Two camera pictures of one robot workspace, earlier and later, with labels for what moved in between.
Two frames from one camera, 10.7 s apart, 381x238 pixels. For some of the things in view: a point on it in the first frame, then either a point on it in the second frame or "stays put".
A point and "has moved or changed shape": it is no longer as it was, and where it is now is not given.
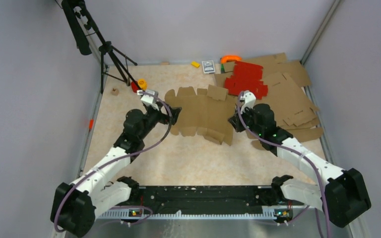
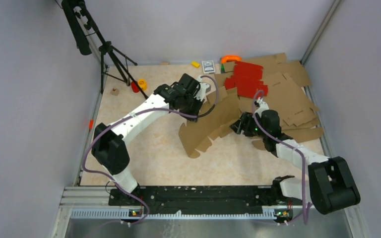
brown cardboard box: (205, 112) has moved or changed shape
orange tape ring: (224, 59) stays put
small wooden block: (114, 91) stays put
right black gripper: (235, 121) stays put
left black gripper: (164, 118) -> (199, 104)
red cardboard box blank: (246, 77) stays put
